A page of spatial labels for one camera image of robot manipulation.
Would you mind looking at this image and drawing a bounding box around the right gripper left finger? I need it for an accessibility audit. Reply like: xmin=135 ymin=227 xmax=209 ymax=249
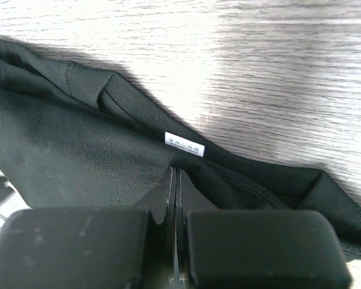
xmin=0 ymin=168 xmax=176 ymax=288

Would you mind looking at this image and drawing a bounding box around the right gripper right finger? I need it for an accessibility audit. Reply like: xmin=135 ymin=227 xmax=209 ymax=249
xmin=176 ymin=170 xmax=351 ymax=288

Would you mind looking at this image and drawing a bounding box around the black t shirt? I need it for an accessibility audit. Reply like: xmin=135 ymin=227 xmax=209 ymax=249
xmin=0 ymin=40 xmax=361 ymax=261

